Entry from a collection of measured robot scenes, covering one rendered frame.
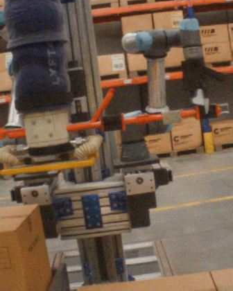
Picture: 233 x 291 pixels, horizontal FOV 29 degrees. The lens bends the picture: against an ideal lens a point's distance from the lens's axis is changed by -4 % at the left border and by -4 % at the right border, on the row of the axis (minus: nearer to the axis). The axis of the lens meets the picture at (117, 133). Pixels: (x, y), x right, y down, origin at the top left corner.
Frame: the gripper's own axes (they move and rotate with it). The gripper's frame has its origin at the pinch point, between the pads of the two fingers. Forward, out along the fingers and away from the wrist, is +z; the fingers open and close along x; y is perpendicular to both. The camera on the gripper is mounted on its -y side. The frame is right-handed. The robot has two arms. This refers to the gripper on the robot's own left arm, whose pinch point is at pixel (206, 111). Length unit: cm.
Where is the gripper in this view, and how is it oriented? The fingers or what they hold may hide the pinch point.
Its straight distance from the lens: 178.3
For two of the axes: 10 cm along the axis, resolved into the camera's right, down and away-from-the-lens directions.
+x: -0.4, 0.9, -10.0
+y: -9.9, 1.2, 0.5
